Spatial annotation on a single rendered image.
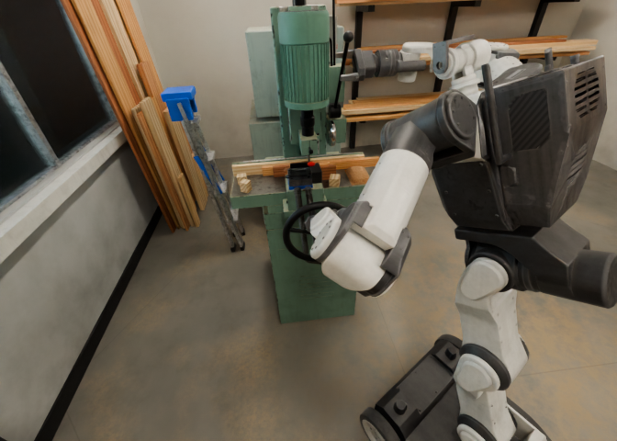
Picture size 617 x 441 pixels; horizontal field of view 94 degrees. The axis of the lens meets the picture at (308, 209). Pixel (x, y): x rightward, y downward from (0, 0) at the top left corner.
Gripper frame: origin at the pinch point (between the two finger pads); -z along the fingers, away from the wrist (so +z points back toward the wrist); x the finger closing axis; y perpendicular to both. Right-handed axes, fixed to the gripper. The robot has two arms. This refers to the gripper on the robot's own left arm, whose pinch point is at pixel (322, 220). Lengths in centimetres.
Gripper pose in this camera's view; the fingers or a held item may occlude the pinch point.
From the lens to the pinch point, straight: 96.2
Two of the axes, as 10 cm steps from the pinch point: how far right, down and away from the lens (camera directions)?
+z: 0.8, 0.9, -9.9
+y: -2.7, -9.6, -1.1
